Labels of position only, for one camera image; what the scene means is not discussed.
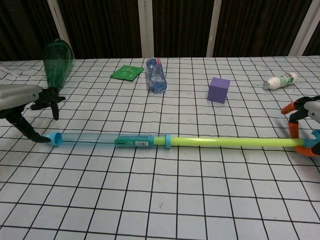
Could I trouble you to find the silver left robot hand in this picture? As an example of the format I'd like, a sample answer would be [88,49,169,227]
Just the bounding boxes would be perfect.
[0,84,66,144]

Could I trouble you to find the silver right hand orange fingertips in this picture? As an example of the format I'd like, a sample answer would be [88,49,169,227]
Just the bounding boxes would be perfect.
[280,95,320,158]

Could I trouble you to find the blue green water pump toy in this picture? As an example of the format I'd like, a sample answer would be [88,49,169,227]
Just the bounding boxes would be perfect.
[41,129,320,152]

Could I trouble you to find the small white bottle green label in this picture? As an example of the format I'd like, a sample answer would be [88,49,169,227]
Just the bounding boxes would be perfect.
[262,71,299,91]

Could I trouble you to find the green spray bottle black trigger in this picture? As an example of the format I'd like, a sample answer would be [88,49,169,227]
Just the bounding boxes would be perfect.
[30,38,75,110]

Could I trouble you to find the purple foam cube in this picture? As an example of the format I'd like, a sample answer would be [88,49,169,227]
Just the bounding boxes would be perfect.
[207,77,231,104]

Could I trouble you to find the green flat packet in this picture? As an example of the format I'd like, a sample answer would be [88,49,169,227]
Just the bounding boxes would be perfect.
[110,64,145,82]

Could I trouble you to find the clear blue water bottle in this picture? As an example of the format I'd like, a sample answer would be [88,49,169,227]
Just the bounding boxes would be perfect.
[145,57,168,95]

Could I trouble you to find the white black-checked tablecloth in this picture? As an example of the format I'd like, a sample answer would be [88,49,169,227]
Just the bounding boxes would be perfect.
[0,55,320,240]

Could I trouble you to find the white frame post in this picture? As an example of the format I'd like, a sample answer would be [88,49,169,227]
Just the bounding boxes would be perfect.
[206,0,230,58]
[288,0,320,57]
[47,0,74,55]
[137,0,154,59]

